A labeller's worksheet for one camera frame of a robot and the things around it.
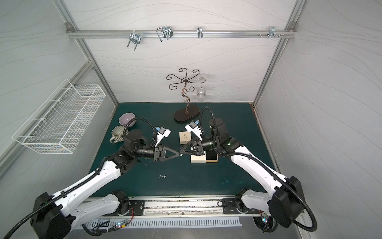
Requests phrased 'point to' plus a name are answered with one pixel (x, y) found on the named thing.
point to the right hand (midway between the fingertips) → (180, 152)
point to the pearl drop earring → (163, 176)
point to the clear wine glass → (201, 92)
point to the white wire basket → (61, 122)
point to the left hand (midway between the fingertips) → (177, 157)
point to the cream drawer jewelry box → (185, 137)
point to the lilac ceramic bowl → (125, 118)
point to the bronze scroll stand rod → (184, 81)
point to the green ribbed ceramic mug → (117, 133)
